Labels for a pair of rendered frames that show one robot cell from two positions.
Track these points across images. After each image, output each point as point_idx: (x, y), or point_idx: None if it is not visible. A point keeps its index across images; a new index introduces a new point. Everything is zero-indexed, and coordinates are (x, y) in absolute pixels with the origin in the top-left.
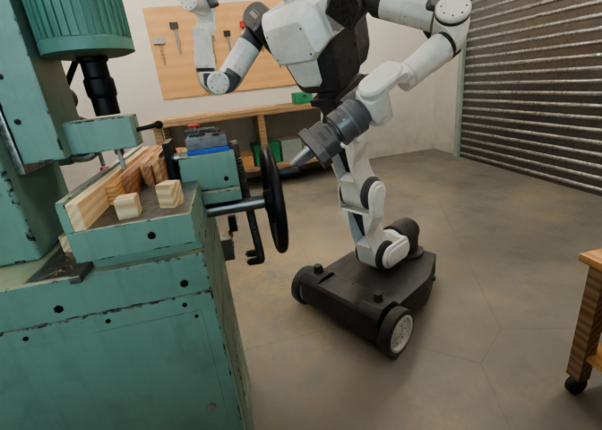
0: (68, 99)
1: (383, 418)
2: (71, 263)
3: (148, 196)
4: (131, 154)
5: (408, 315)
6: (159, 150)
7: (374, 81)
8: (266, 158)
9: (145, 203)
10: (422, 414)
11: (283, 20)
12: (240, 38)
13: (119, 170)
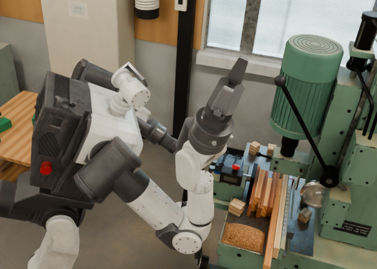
0: (312, 155)
1: (144, 267)
2: (300, 186)
3: (265, 167)
4: (284, 214)
5: None
6: (260, 182)
7: (143, 107)
8: None
9: (266, 160)
10: (124, 258)
11: (137, 121)
12: (150, 178)
13: (283, 178)
